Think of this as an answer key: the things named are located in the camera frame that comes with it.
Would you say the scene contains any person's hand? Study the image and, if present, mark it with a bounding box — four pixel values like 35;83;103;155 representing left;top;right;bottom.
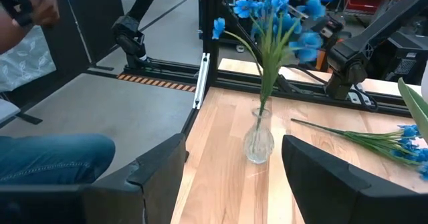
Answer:
28;0;61;27

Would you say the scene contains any clear glass vase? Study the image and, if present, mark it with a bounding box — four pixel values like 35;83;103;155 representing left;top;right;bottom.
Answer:
243;107;276;164

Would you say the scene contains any blue artificial flower bunch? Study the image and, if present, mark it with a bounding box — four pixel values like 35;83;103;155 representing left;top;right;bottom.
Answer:
211;0;327;151
290;118;428;181

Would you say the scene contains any black hand controller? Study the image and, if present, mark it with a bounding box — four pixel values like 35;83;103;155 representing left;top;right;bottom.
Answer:
0;0;38;27

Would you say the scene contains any red storage bin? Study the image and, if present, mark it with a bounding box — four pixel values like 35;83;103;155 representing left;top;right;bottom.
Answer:
344;0;370;15

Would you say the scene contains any white leaf-patterned cloth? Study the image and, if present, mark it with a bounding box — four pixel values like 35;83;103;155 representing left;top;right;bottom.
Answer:
0;25;57;93

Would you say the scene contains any hazard-striped floor tape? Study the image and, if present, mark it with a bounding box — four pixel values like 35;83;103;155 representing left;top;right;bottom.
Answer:
116;72;197;93

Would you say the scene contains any silver aluminium bracket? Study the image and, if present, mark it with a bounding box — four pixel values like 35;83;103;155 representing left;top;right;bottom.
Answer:
193;52;211;110

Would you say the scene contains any person's leg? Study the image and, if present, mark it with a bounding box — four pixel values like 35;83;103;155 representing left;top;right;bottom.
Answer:
0;133;116;187

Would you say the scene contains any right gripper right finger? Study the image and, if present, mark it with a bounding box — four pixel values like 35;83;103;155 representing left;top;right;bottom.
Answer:
281;134;428;224

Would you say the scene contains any person's forearm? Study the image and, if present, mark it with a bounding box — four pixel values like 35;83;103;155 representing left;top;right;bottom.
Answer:
0;8;36;55

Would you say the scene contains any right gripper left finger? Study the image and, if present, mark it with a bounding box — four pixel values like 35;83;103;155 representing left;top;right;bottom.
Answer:
0;132;187;224

